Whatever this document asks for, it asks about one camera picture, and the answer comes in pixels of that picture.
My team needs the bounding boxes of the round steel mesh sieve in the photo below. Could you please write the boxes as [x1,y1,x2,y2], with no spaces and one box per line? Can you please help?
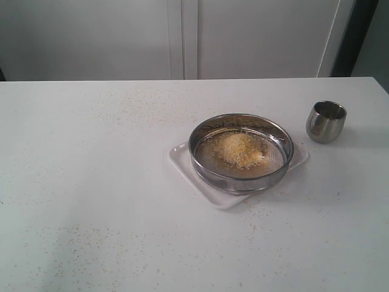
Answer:
[188,113,295,195]

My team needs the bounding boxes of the small steel cup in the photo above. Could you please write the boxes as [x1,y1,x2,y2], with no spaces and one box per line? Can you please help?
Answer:
[306,100,347,144]

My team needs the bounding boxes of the yellow grain pile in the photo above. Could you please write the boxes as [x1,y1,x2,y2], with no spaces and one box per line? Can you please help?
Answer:
[209,132,264,170]

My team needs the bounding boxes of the white rectangular tray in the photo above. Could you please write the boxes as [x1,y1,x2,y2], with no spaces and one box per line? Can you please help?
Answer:
[168,140,311,210]

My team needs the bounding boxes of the white cabinet doors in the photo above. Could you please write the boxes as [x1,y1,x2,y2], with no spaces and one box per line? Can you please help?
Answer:
[1,1,354,81]

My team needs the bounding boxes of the dark vertical post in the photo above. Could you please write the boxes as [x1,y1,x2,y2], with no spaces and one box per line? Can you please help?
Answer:
[330,0,379,77]

